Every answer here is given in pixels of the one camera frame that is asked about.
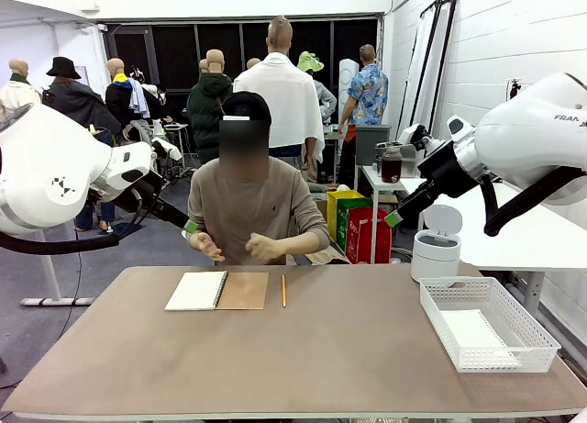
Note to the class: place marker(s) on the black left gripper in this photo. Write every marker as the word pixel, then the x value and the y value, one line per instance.
pixel 160 209

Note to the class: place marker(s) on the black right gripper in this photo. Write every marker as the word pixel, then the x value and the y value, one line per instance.
pixel 449 166

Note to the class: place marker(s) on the kraft cover spiral notebook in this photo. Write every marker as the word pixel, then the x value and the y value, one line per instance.
pixel 243 290

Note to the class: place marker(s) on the yellow pencil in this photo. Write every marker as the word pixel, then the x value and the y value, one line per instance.
pixel 284 290

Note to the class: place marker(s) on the white paper sheet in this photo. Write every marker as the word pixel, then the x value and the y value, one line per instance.
pixel 477 338

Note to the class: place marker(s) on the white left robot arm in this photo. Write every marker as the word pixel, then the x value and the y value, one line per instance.
pixel 46 166

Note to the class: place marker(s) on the person's left forearm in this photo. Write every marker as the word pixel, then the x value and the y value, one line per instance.
pixel 298 245

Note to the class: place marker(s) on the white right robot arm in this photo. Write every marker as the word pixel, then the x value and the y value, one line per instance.
pixel 527 134

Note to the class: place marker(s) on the person's right hand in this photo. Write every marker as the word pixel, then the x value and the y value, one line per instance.
pixel 208 248

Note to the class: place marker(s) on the person's left hand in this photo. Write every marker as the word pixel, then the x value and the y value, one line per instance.
pixel 266 248

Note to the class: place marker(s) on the glass jar with dark liquid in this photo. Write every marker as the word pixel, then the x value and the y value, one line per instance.
pixel 391 168

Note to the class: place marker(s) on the small white side table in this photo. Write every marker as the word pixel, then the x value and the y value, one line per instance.
pixel 371 177

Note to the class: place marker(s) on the red bag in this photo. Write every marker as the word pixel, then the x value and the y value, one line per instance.
pixel 367 235

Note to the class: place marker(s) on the white lidded trash can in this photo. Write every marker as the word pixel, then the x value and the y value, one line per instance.
pixel 433 258

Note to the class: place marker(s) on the metal tray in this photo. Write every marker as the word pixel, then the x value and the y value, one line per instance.
pixel 387 144

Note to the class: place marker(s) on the person's beige sweater torso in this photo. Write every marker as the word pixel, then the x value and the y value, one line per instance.
pixel 247 203

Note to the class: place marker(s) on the grey bin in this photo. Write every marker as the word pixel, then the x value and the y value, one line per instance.
pixel 371 143

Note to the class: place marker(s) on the green bag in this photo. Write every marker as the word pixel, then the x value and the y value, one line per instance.
pixel 343 221

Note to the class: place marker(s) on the yellow-green bag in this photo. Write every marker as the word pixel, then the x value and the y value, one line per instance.
pixel 339 198

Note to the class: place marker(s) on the brown cardboard box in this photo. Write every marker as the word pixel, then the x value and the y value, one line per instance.
pixel 321 209

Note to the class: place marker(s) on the person's blurred head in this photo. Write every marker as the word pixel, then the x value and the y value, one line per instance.
pixel 243 152

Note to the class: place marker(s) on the small white background table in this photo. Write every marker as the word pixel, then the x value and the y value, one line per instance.
pixel 176 128

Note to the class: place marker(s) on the man in blue floral shirt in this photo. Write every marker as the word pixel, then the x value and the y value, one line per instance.
pixel 367 97

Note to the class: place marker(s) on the mannequin in dark puffer jacket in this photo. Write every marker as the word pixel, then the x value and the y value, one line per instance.
pixel 206 111

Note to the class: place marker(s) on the large white desk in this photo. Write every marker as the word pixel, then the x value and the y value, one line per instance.
pixel 527 253

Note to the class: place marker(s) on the seated person in black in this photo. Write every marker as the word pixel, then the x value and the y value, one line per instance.
pixel 158 103

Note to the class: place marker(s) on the black framed white panels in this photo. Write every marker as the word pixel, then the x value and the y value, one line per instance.
pixel 424 65

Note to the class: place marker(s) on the person's black cap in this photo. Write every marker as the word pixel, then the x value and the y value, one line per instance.
pixel 245 102

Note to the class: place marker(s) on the white T-leg stand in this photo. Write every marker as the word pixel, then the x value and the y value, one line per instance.
pixel 50 267

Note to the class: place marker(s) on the tall white appliance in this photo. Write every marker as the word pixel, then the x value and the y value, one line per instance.
pixel 348 74

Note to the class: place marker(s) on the mannequin with yellow scarf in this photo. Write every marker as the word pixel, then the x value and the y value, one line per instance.
pixel 120 97

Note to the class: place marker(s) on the mannequin with white shawl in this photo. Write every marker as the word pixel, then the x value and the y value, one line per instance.
pixel 280 97

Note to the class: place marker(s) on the bare tan mannequin head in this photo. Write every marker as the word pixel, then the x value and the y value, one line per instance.
pixel 203 66
pixel 253 63

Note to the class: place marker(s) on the mannequin with black hat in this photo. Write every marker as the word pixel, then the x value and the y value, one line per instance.
pixel 78 102

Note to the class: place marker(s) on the white perforated plastic basket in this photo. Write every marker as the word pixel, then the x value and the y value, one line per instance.
pixel 532 324

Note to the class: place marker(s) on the mannequin in cream coat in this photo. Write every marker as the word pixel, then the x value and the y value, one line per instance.
pixel 16 97

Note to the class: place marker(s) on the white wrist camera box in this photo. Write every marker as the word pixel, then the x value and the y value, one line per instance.
pixel 410 136

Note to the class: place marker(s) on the black wall camera mount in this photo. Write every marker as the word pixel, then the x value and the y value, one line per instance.
pixel 514 89

